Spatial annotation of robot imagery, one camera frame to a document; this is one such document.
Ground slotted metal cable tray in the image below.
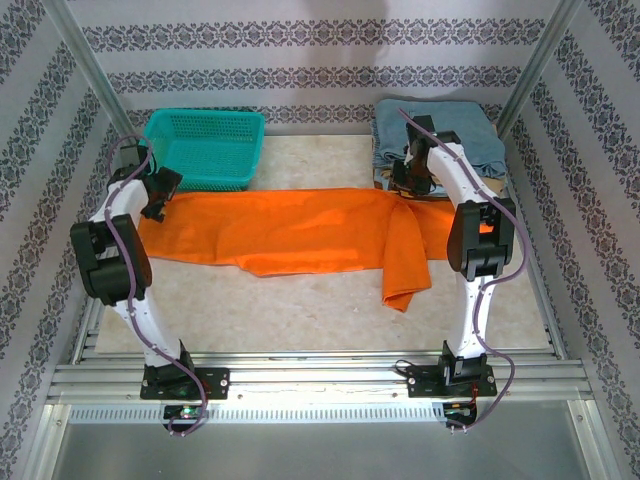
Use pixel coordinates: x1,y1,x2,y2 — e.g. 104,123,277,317
67,402,451,426

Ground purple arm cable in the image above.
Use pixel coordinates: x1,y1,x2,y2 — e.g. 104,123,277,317
397,107,526,435
107,134,209,440

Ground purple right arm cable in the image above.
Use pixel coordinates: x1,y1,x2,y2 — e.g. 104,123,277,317
397,107,526,435

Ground aluminium cross rails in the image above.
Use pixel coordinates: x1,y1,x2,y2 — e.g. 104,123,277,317
47,349,596,401

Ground aluminium side rail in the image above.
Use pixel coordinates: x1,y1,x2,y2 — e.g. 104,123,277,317
69,144,139,364
502,184,569,359

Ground grey metal base panel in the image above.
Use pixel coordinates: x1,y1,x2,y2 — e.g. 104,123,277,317
29,404,619,480

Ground teal plastic basket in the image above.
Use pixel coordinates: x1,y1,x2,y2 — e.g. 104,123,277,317
143,109,266,194

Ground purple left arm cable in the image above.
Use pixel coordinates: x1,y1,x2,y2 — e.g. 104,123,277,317
107,134,209,440

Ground aluminium frame post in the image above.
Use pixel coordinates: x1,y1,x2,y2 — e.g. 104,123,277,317
47,0,139,146
497,0,584,141

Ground orange trousers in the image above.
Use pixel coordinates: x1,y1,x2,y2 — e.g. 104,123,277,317
137,187,494,314

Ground circuit board with green light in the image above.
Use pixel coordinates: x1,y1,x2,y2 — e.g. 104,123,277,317
442,401,477,419
163,403,210,421

